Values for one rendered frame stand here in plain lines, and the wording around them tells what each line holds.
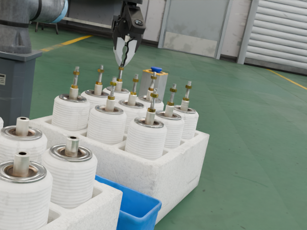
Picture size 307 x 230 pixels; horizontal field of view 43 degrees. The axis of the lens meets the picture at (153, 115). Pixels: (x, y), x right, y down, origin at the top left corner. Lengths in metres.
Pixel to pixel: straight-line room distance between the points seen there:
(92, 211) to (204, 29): 5.67
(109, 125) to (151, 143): 0.12
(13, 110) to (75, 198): 0.77
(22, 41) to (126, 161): 0.65
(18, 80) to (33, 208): 0.84
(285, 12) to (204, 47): 1.33
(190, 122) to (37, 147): 0.54
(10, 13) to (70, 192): 0.83
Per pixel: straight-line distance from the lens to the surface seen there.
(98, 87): 1.15
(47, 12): 1.46
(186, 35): 6.21
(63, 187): 0.67
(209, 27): 6.24
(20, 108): 1.41
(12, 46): 1.37
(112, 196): 0.73
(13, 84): 1.38
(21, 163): 0.60
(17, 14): 1.38
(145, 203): 0.89
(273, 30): 6.40
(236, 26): 6.32
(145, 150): 0.93
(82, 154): 0.70
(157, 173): 0.89
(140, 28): 1.15
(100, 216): 0.71
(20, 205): 0.59
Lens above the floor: 0.51
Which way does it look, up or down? 15 degrees down
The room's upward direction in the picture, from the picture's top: 11 degrees clockwise
